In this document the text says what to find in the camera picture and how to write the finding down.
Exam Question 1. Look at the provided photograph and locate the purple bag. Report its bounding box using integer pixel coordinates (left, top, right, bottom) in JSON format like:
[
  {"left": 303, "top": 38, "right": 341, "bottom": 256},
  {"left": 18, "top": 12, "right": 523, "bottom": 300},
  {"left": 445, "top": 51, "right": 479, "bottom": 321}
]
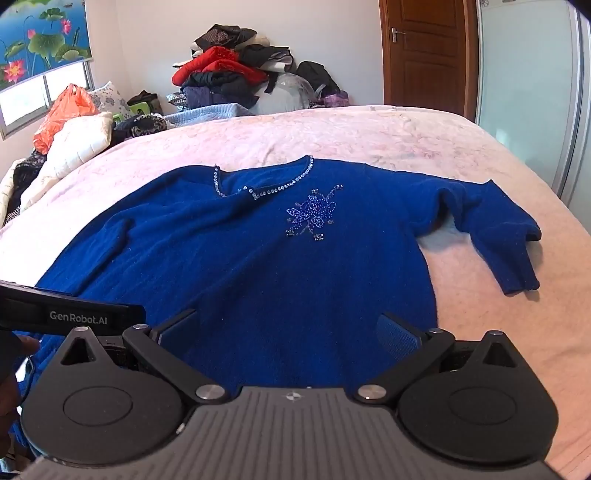
[{"left": 322, "top": 91, "right": 351, "bottom": 108}]

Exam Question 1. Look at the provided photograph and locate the blue beaded sweater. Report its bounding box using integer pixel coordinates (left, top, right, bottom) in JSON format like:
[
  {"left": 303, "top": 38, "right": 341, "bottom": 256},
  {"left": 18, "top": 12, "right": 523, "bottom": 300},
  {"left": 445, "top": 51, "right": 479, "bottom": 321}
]
[{"left": 13, "top": 155, "right": 543, "bottom": 444}]

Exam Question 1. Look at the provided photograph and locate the lotus print roller blind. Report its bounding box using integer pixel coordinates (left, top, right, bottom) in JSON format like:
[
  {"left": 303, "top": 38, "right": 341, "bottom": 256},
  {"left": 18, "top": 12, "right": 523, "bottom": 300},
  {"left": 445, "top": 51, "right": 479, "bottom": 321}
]
[{"left": 1, "top": 0, "right": 92, "bottom": 90}]

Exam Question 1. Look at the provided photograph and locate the brown wooden door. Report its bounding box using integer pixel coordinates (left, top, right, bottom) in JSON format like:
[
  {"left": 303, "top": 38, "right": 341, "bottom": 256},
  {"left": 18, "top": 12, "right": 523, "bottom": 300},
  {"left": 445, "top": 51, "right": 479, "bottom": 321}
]
[{"left": 380, "top": 0, "right": 479, "bottom": 121}]

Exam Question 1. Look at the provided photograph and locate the person's left hand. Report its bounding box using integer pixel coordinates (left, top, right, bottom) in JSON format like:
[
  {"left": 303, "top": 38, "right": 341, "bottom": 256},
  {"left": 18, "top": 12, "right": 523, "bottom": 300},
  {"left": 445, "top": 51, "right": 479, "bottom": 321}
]
[{"left": 0, "top": 335, "right": 39, "bottom": 457}]

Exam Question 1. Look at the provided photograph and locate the leopard print garment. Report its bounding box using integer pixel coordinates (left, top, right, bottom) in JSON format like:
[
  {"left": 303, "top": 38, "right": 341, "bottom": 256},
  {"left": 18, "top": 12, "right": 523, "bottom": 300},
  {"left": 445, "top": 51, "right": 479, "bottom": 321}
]
[{"left": 111, "top": 113, "right": 170, "bottom": 142}]

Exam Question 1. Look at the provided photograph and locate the frosted glass wardrobe door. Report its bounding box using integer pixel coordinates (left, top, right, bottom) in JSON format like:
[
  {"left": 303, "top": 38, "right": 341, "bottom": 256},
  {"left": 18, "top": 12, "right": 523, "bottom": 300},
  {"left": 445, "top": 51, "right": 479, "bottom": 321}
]
[{"left": 477, "top": 1, "right": 590, "bottom": 226}]

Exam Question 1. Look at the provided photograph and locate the grey plastic-wrapped bundle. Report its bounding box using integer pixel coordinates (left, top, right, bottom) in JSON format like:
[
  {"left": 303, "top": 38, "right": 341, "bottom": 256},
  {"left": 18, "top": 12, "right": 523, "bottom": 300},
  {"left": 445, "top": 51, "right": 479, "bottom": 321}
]
[{"left": 249, "top": 73, "right": 318, "bottom": 115}]

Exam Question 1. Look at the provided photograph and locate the floral grey pillow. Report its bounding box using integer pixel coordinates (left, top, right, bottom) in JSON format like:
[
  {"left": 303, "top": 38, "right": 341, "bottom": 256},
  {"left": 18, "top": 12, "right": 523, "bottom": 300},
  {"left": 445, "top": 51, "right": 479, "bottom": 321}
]
[{"left": 88, "top": 81, "right": 133, "bottom": 120}]

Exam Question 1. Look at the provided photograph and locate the pink floral bed blanket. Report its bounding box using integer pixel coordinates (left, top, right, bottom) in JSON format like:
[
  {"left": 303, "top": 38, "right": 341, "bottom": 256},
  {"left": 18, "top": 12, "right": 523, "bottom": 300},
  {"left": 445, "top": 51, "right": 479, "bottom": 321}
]
[{"left": 1, "top": 106, "right": 590, "bottom": 479}]

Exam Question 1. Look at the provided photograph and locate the dark clothes pile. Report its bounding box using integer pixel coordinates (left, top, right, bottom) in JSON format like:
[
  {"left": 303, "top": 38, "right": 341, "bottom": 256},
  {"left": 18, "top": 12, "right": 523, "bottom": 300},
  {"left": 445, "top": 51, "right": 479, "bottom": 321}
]
[{"left": 171, "top": 24, "right": 294, "bottom": 109}]

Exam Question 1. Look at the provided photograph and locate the window with grey frame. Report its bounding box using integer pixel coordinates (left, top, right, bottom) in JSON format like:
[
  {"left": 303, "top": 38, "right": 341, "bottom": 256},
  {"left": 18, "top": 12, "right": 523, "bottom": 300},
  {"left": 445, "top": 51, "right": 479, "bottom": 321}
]
[{"left": 1, "top": 61, "right": 94, "bottom": 139}]

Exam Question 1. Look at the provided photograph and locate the orange plastic bag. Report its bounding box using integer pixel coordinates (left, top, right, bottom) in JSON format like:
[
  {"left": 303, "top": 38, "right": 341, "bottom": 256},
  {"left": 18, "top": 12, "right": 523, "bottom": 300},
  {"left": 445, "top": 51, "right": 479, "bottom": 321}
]
[{"left": 33, "top": 84, "right": 98, "bottom": 155}]

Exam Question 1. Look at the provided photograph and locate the green plastic stool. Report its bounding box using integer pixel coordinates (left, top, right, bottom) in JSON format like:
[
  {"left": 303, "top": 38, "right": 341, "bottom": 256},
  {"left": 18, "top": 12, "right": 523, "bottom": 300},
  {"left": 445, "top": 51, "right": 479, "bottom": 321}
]
[{"left": 129, "top": 102, "right": 151, "bottom": 115}]

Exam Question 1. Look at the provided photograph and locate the light blue knitted blanket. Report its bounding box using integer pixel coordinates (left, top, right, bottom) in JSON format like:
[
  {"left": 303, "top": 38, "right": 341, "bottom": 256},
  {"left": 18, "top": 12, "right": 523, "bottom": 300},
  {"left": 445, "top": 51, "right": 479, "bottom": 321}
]
[{"left": 164, "top": 103, "right": 252, "bottom": 127}]

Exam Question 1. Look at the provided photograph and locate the red garment on pile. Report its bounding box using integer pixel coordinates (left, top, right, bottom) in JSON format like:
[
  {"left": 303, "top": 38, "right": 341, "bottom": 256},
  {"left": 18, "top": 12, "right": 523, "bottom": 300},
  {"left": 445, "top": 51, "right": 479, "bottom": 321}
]
[{"left": 171, "top": 46, "right": 267, "bottom": 87}]

